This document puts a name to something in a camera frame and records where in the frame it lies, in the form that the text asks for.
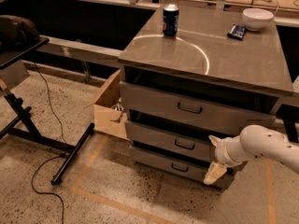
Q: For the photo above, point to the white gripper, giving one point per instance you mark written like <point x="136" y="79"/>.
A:
<point x="222" y="152"/>

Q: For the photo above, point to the dark bag on stand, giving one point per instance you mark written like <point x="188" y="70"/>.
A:
<point x="16" y="32"/>

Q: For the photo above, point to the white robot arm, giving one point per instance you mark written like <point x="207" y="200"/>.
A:
<point x="254" y="142"/>

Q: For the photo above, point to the grey drawer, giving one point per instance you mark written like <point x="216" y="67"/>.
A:
<point x="168" y="165"/>
<point x="173" y="142"/>
<point x="187" y="110"/>

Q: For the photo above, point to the grey bottom drawer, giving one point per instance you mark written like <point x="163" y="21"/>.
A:
<point x="168" y="165"/>

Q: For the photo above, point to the blue soda can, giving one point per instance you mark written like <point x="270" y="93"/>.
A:
<point x="170" y="19"/>

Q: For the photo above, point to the grey drawer cabinet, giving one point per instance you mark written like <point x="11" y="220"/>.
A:
<point x="202" y="62"/>

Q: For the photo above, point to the dark blue snack packet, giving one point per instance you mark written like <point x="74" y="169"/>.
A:
<point x="237" y="32"/>

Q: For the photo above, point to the black metal stand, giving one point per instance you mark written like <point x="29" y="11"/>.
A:
<point x="22" y="126"/>

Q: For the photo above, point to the cardboard box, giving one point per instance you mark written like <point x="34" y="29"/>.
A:
<point x="108" y="116"/>

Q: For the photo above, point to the grey top drawer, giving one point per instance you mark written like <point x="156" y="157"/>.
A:
<point x="187" y="110"/>

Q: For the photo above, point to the white bowl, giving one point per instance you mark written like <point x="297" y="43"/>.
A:
<point x="255" y="19"/>

